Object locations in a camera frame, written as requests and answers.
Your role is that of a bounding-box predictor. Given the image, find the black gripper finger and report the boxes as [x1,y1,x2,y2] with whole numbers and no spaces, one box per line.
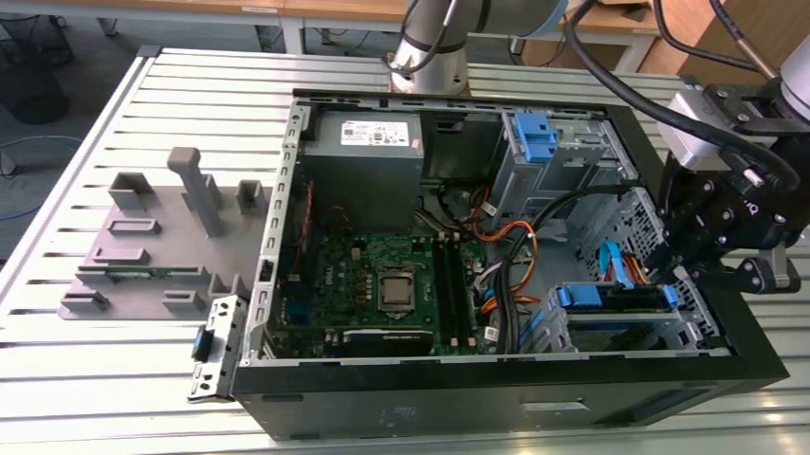
[644,227,714,285]
[695,246,802,295]

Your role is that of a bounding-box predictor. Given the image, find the disk power wire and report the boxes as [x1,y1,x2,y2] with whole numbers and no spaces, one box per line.
[619,253,659,286]

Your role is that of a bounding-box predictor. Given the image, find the blue data wire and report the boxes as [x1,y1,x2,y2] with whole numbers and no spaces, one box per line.
[596,240,635,291]

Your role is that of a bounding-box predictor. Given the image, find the hard disk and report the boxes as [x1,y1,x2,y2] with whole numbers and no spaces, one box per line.
[523,282,683,355]

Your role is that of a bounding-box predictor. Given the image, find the silver disk bay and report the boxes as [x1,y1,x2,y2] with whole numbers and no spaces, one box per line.
[524,282,723,355]

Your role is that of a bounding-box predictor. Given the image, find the silver drive cage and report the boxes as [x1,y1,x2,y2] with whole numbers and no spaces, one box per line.
[491,111,638,224]

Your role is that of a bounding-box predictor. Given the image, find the blue drive cage latch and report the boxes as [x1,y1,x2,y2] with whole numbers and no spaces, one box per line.
[514,112,559,163]

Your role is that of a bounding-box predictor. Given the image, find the black RAM slot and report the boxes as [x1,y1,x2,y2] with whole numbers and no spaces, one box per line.
[432,235,462,350]

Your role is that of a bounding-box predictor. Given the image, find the brown wooden cabinet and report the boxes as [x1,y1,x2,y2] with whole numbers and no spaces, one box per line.
[675,0,810,91]

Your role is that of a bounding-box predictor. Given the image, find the silver CPU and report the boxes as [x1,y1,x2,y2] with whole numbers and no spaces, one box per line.
[379,277,413,304]

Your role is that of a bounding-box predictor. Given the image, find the CPU socket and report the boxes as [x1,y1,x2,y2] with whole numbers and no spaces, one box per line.
[372,264,420,322]

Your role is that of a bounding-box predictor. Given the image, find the black PC case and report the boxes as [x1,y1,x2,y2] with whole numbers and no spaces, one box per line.
[228,87,792,440]

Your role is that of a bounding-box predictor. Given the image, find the black graphics card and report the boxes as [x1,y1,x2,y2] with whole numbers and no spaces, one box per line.
[340,328,436,357]

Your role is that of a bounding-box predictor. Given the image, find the green motherboard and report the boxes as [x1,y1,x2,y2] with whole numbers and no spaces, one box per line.
[268,230,504,360]

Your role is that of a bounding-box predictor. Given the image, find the silver power supply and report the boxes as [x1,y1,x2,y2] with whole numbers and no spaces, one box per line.
[295,111,427,234]

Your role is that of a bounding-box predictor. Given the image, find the grey parts rack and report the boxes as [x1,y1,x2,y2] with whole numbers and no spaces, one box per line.
[56,146,280,323]

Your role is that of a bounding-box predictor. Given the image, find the green RAM stick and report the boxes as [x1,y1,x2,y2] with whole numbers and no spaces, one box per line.
[104,266,204,281]

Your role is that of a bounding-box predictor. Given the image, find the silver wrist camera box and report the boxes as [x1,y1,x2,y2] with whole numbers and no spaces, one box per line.
[655,89,755,171]

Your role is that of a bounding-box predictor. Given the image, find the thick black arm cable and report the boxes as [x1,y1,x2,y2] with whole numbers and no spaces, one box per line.
[564,0,799,193]

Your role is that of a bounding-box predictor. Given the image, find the black cable bundle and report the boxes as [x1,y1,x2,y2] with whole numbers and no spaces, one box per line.
[492,184,638,355]

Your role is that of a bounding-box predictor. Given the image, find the orange and red power wires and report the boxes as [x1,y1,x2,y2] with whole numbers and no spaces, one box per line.
[471,187,543,317]

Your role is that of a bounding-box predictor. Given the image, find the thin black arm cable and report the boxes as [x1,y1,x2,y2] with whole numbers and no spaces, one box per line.
[650,0,780,80]

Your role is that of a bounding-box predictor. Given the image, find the red and black twisted wire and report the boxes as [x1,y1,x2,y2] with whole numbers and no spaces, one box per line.
[287,183,316,282]

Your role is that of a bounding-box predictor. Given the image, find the silver hinged case bracket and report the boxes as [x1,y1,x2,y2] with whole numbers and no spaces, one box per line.
[184,293,249,404]

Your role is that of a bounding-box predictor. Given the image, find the blue bracket latch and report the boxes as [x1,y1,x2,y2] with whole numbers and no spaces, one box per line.
[191,324,215,362]

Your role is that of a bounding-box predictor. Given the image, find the blue floor cable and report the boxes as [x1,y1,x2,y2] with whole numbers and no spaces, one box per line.
[0,134,83,225]

